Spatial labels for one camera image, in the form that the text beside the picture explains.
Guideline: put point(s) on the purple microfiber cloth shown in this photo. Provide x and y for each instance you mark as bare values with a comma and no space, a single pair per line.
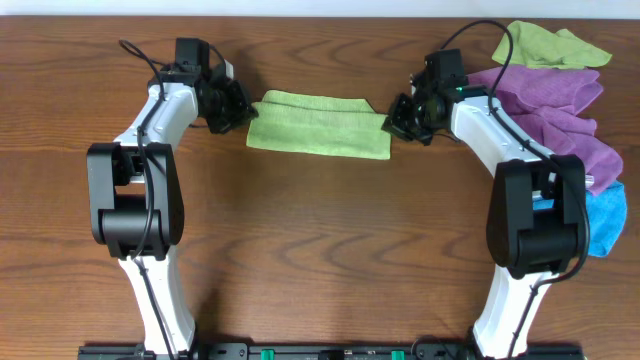
546,104

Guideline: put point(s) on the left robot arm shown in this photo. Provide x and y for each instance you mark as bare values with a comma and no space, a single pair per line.
136,205

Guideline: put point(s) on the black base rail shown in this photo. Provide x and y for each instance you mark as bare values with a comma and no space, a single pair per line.
241,351

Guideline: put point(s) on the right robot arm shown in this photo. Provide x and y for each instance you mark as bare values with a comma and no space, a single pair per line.
537,221

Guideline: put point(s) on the blue microfiber cloth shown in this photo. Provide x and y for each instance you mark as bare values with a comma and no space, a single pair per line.
607,213

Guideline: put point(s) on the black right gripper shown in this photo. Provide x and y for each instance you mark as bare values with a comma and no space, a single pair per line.
403,120

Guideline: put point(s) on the light green microfiber cloth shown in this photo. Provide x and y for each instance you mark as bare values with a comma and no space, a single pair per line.
318,125

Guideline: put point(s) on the olive green cloth at back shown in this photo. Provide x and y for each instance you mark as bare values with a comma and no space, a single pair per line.
537,48

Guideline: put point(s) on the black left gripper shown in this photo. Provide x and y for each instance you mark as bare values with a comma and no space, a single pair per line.
236,107

